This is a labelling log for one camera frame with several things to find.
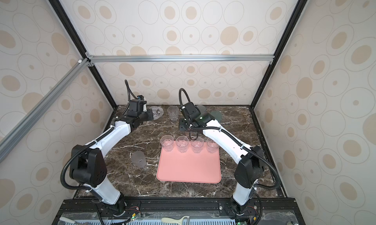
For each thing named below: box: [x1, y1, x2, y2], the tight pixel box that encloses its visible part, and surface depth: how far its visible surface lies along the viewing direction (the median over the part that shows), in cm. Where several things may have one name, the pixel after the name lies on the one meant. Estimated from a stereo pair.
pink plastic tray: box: [156, 141, 222, 184], surface depth 90 cm
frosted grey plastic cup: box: [130, 150, 146, 169], surface depth 89 cm
